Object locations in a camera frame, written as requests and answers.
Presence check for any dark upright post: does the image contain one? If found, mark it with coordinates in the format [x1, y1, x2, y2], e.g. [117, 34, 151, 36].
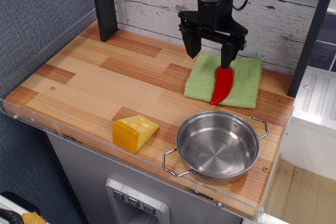
[287, 0, 331, 98]
[94, 0, 118, 42]

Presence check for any dark left upright post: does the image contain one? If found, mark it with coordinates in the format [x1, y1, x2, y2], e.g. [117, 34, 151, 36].
[94, 0, 118, 42]

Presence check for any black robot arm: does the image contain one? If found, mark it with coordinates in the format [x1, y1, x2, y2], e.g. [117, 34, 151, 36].
[178, 0, 248, 69]

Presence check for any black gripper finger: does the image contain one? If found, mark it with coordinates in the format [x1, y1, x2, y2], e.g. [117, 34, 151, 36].
[220, 41, 246, 69]
[182, 30, 201, 59]

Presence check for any silver dispenser panel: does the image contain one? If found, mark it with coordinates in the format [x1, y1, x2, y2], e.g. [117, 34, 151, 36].
[106, 178, 171, 223]

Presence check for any dark right upright post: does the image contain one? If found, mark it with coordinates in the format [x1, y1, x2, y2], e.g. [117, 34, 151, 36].
[287, 0, 331, 98]

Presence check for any stainless steel pot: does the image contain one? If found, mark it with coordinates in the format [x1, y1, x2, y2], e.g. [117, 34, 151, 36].
[162, 111, 269, 185]

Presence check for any grey toy fridge cabinet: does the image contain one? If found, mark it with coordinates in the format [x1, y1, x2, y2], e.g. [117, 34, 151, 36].
[47, 133, 242, 223]

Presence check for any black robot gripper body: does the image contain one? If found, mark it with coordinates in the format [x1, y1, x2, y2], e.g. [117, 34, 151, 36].
[178, 0, 248, 44]

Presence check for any yellow object at corner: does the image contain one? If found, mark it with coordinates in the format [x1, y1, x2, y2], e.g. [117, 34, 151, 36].
[22, 212, 47, 224]

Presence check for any green towel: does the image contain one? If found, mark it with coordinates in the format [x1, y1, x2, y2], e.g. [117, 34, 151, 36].
[184, 54, 263, 109]

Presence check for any white toy sink unit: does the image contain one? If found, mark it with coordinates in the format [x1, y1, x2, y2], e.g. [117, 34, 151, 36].
[280, 67, 335, 179]

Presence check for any red chili pepper toy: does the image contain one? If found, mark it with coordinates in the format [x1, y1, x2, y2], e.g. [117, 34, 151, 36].
[211, 67, 234, 105]

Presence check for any yellow cheese wedge toy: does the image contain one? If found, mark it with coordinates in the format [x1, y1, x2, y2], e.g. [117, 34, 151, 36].
[112, 115, 160, 154]

